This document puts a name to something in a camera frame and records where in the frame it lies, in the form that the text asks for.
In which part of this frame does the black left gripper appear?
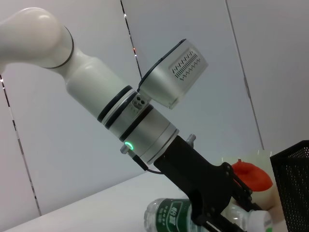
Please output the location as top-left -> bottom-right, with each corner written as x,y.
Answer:
154,136 -> 263,232

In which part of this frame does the red-orange mandarin orange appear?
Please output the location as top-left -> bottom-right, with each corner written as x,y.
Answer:
231,158 -> 273,193

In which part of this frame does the clear water bottle green label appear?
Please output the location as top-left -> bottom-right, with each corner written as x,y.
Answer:
144,197 -> 273,232

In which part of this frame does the pale green glass fruit plate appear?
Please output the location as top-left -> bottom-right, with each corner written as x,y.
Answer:
221,149 -> 283,211

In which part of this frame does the black mesh pen holder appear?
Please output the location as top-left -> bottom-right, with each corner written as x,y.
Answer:
269,139 -> 309,232

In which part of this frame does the left wrist connector cable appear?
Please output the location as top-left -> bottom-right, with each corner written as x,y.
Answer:
120,133 -> 197,174

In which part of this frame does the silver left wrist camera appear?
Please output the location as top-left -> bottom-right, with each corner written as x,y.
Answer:
137,38 -> 209,110

